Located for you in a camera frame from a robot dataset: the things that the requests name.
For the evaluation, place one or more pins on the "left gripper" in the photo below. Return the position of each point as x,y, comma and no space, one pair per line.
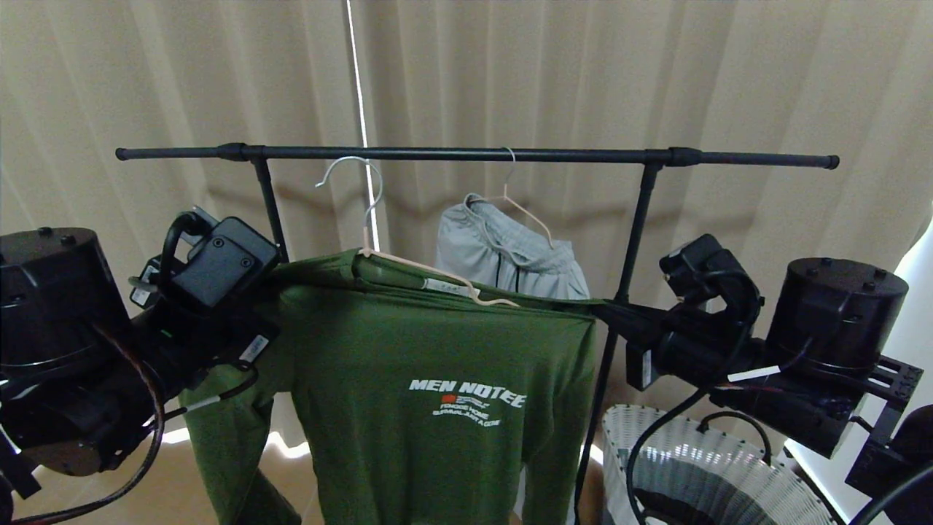
204,350

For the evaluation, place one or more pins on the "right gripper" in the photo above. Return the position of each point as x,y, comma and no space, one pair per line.
685,354

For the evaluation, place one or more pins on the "pink clothes hanger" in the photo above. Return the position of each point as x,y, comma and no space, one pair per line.
437,271
528,215

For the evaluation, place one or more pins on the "green garment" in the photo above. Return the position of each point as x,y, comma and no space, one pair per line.
408,452

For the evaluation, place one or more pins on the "pale grey shorts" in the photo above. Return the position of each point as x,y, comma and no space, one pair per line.
481,248

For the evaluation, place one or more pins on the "white laundry basket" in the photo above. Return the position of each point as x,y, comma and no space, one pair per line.
700,474

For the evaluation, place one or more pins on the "black clothes rack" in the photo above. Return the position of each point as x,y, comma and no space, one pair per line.
510,154

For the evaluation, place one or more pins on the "beige curtain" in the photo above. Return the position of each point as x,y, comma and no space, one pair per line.
583,65

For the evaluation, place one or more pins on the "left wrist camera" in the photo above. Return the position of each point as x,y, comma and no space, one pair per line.
219,262

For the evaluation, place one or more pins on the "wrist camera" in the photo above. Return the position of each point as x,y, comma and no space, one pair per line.
700,266
219,262

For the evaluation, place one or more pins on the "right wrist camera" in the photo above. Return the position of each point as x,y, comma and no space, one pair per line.
700,266

